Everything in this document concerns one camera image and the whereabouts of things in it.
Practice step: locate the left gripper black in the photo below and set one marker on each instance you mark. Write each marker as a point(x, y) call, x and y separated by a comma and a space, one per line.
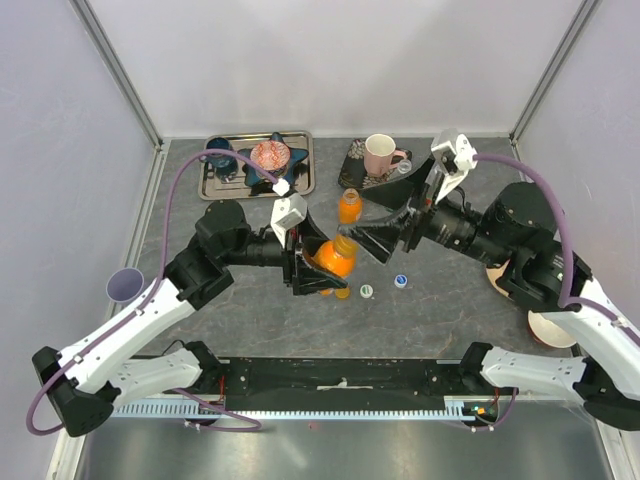
point(306, 279)

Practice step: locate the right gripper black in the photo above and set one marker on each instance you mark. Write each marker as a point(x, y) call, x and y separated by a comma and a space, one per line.
point(382, 237)

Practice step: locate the orange juice bottle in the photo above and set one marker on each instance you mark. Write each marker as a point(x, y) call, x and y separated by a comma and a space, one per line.
point(327, 258)
point(350, 206)

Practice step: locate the white green bottle cap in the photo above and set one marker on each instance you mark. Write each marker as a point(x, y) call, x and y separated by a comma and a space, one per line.
point(366, 291)

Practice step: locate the blue white bottle cap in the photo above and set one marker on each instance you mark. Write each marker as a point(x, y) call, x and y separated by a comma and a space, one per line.
point(401, 281)

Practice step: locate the water bottle green label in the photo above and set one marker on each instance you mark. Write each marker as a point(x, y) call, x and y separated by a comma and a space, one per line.
point(404, 166)

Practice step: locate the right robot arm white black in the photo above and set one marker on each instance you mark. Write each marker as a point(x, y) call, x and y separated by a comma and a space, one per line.
point(523, 236)

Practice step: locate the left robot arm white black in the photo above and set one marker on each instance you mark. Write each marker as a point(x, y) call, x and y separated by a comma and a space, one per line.
point(87, 381)

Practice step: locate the black floral square plate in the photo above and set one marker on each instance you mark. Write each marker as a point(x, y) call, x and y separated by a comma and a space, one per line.
point(353, 174)

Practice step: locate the pink mug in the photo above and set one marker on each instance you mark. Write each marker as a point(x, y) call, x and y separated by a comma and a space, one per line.
point(381, 154)

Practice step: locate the blue star-shaped plate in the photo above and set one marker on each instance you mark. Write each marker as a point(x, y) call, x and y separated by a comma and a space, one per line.
point(254, 174)

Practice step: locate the red patterned bowl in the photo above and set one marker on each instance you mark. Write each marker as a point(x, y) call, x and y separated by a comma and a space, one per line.
point(272, 156)

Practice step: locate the beige plate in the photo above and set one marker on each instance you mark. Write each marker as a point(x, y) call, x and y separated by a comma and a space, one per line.
point(493, 274)

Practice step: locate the metal tray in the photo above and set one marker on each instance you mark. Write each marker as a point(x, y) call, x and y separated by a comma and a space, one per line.
point(302, 173)

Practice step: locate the blue mug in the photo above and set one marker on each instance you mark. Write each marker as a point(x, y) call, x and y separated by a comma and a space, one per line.
point(219, 162)

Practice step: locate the purple cup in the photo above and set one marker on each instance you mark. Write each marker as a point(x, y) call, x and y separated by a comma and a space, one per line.
point(125, 285)

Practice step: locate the white bowl red rim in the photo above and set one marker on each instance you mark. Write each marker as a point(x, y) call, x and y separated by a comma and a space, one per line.
point(547, 333)

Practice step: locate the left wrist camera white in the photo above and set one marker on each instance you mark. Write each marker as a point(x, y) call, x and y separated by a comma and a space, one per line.
point(289, 210)

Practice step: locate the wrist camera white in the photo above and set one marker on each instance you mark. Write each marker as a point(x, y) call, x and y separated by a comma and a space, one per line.
point(454, 154)
point(289, 210)

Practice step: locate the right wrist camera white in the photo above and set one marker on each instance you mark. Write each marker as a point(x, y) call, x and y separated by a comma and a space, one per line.
point(454, 154)

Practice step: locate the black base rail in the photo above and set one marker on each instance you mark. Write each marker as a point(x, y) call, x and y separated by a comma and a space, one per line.
point(272, 383)

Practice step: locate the slotted cable duct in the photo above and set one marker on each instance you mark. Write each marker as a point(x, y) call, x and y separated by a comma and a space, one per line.
point(173, 407)

